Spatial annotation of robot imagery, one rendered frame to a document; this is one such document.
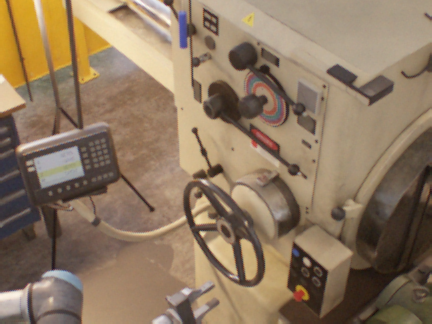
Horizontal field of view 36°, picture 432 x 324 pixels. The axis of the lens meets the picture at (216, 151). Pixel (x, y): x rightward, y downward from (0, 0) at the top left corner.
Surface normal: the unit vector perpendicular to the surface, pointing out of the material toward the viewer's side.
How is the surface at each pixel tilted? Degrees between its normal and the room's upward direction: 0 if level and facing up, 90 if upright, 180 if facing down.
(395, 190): 51
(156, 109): 0
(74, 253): 0
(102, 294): 0
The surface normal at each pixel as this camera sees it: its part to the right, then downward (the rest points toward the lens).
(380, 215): -0.70, 0.10
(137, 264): 0.00, -0.73
